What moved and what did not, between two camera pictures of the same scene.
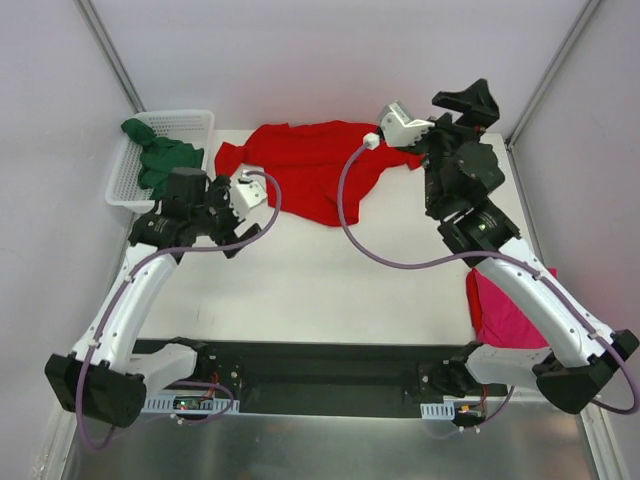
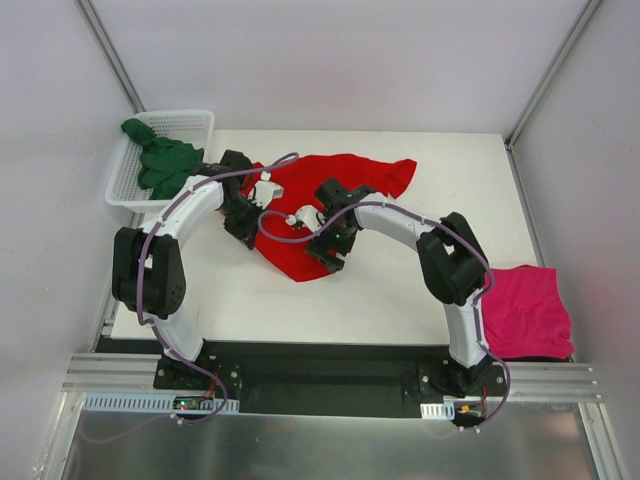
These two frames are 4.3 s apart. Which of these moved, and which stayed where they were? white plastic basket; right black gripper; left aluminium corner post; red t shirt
Moved: right black gripper; red t shirt
Stayed: white plastic basket; left aluminium corner post
